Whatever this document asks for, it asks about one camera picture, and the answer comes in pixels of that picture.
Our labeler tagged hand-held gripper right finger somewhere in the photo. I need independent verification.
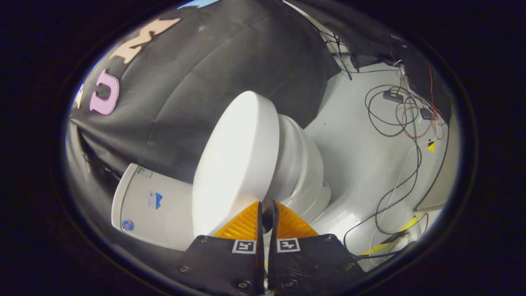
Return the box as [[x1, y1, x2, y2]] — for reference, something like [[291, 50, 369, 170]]
[[267, 200, 367, 296]]

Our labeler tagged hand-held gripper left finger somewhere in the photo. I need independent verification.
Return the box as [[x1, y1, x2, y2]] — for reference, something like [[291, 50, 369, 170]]
[[175, 201, 265, 296]]

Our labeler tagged dark grey lid pull tab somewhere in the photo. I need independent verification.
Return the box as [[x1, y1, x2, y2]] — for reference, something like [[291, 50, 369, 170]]
[[262, 200, 275, 233]]

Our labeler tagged white toilet lid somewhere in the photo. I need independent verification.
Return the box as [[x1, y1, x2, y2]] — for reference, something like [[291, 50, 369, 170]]
[[192, 90, 281, 238]]

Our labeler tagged white toilet tank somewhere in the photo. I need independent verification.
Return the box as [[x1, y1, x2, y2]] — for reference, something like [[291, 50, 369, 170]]
[[121, 166, 196, 252]]

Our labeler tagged white toilet bowl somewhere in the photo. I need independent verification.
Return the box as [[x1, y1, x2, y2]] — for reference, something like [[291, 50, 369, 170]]
[[284, 123, 332, 225]]

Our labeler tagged white toilet seat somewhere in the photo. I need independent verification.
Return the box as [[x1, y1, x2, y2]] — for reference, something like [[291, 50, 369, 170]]
[[267, 114, 307, 203]]

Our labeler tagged white toilet tank cover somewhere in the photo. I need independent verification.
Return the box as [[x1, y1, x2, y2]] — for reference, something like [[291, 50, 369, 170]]
[[111, 163, 143, 233]]

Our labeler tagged yellow floor tape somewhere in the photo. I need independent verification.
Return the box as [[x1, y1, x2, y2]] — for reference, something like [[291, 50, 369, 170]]
[[361, 215, 420, 256]]

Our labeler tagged black backdrop cloth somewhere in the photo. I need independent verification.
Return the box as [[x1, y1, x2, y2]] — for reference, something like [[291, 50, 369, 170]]
[[66, 0, 452, 264]]

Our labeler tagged white cable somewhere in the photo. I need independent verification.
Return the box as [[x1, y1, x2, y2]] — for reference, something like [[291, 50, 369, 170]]
[[369, 142, 422, 249]]

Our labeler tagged long black cable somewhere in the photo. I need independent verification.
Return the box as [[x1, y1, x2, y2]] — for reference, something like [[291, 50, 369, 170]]
[[343, 136, 424, 252]]

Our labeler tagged looped black cable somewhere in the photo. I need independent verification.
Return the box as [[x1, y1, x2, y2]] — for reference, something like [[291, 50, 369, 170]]
[[365, 84, 424, 138]]

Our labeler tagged red cable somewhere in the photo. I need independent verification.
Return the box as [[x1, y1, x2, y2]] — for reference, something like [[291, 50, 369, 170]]
[[400, 65, 445, 141]]

